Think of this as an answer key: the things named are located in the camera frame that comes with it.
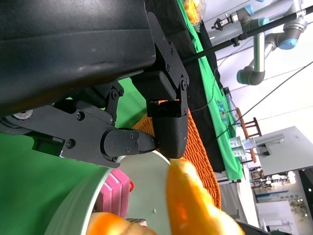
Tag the black draped cloth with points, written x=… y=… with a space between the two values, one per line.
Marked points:
x=206 y=36

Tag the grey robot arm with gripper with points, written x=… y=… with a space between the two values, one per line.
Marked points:
x=240 y=17

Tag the pink cake slice with cherry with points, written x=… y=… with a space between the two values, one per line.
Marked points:
x=115 y=193

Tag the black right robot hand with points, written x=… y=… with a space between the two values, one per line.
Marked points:
x=252 y=230

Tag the grey-green bowl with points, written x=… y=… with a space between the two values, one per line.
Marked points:
x=146 y=191

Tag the orange wicker basket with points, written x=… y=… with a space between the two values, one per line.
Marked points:
x=203 y=156

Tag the brown wooden chair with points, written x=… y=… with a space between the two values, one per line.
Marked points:
x=256 y=127

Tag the white printed card box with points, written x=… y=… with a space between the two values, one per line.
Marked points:
x=236 y=144

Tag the green cloth with cartoon print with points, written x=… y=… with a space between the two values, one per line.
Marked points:
x=232 y=161

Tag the black backdrop cloth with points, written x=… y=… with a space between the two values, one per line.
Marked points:
x=198 y=102

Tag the black stand pole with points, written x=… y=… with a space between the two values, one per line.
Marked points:
x=215 y=48

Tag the clear bag of yellow snacks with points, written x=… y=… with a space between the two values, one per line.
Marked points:
x=193 y=9

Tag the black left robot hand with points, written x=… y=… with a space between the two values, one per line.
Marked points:
x=61 y=49

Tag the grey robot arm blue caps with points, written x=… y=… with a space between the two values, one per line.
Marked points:
x=259 y=54

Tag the green tablecloth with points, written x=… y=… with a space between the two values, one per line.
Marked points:
x=24 y=191

